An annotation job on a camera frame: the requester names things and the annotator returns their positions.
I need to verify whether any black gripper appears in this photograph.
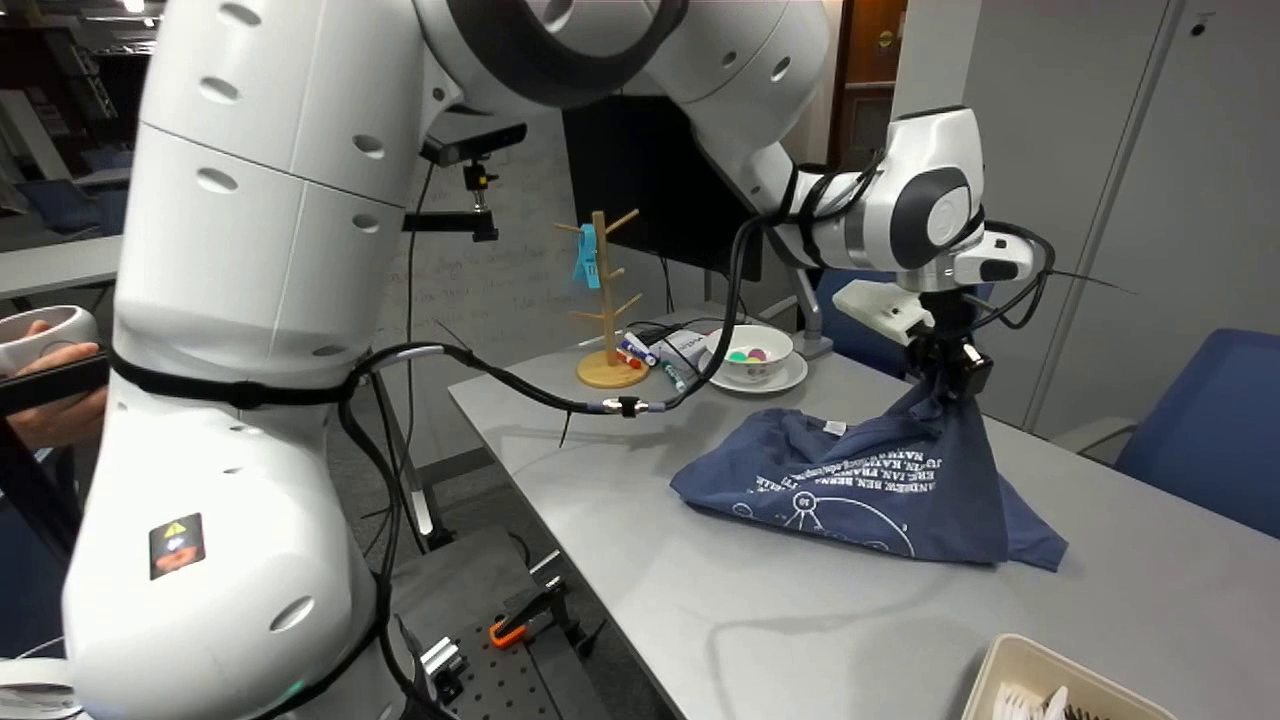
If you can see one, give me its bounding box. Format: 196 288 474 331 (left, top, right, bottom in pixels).
910 314 998 413

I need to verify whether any blue printed t-shirt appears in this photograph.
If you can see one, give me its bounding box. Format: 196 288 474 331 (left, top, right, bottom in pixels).
669 375 1074 578

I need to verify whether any bare human hand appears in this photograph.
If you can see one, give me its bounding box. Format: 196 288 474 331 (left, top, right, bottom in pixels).
0 341 111 455

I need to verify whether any blue office chair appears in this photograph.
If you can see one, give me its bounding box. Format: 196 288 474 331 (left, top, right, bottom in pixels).
1057 326 1280 542
812 266 937 386

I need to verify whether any white plate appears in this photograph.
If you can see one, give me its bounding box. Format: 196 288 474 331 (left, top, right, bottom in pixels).
692 349 817 402

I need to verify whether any white bowl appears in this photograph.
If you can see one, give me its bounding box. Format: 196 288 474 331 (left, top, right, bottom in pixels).
701 322 799 390

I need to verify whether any beige rectangular tray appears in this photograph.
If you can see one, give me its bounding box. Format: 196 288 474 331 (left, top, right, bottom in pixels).
957 629 1177 720

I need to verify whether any white tall cabinet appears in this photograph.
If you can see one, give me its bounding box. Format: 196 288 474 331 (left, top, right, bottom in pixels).
885 0 1280 464

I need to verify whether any white plastic cutlery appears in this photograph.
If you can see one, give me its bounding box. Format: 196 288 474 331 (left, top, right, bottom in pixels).
998 676 1076 720

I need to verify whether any brown wooden door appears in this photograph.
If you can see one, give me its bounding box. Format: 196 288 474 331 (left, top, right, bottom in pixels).
834 0 911 173

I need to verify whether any wooden mug tree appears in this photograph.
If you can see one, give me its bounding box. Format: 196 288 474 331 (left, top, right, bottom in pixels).
555 205 655 394

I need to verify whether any black monitor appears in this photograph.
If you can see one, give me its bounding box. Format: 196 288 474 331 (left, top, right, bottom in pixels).
560 97 774 286

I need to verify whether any small blue hanging item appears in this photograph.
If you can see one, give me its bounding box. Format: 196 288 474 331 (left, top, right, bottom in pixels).
570 219 607 296

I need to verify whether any black perforated breadboard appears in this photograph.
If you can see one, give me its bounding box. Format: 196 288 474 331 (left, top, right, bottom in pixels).
383 524 673 720

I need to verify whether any small silver metal part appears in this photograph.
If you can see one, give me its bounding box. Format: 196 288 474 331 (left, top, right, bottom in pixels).
415 637 474 681

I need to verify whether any white long desk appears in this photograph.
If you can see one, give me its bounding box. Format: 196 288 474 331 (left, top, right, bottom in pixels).
0 232 133 304

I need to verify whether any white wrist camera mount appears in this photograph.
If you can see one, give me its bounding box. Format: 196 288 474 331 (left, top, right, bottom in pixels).
834 281 941 345

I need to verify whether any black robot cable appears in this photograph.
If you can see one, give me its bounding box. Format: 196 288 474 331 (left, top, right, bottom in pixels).
103 156 885 720

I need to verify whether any orange handled black clamp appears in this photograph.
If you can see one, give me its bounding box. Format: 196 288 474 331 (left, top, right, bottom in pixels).
480 573 574 657

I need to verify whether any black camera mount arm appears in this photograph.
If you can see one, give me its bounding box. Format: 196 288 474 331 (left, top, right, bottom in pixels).
398 156 505 250

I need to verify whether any black stereo camera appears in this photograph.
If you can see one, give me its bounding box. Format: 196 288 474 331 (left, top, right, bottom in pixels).
421 121 532 173

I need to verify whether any grey ring shaped controller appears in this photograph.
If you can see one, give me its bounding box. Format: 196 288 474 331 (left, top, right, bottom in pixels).
0 302 103 394

